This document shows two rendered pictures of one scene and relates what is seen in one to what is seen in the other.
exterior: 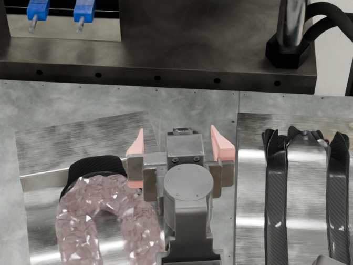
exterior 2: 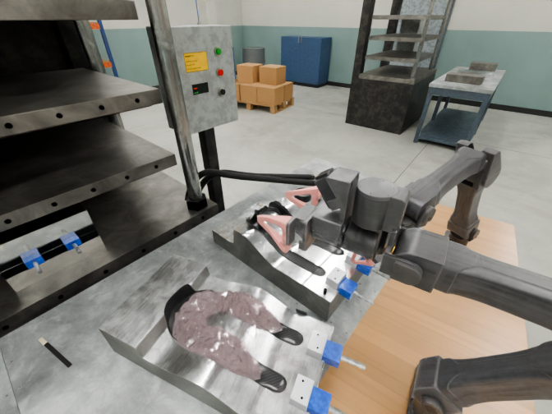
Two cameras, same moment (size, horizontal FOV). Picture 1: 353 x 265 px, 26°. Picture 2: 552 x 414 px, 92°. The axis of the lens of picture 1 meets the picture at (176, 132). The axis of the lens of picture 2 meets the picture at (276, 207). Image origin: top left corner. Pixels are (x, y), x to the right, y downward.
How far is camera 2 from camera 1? 0.74 m
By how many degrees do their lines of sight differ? 41
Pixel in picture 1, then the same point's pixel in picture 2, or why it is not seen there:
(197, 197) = (396, 189)
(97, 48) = (93, 259)
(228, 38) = (163, 213)
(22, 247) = (167, 393)
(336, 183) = not seen: hidden behind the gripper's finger
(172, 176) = (366, 190)
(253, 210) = (273, 255)
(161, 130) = not seen: hidden behind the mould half
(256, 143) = (246, 227)
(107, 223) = (219, 320)
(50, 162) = (147, 321)
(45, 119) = (98, 312)
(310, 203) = not seen: hidden behind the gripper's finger
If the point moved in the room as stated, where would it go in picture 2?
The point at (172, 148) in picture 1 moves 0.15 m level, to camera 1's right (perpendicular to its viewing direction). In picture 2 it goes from (342, 178) to (379, 146)
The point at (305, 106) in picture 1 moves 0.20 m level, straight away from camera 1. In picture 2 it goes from (228, 214) to (206, 195)
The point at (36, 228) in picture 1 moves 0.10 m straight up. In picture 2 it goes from (180, 366) to (169, 342)
